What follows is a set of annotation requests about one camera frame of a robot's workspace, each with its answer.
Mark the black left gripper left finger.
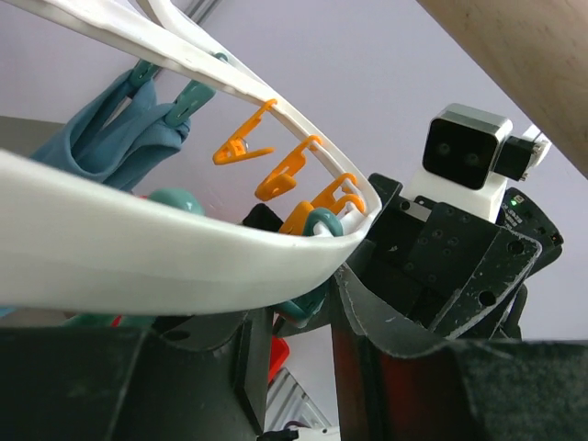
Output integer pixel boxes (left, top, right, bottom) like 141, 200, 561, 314
1, 309, 271, 440

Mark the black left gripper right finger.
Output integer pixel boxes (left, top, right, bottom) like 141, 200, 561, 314
330, 267, 587, 440

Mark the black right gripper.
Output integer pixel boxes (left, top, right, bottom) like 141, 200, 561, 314
362, 173, 564, 339

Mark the white round clip hanger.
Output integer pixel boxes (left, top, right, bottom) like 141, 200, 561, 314
1, 1, 382, 315

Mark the blue ribbed sock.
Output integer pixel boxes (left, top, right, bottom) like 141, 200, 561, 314
30, 71, 191, 192

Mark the red plastic tray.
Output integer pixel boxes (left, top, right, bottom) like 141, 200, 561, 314
109, 313, 291, 382

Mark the teal clothespin near gripper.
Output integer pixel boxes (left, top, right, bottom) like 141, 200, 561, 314
273, 294, 325, 328

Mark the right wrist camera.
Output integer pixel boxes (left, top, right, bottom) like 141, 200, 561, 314
402, 103, 552, 222

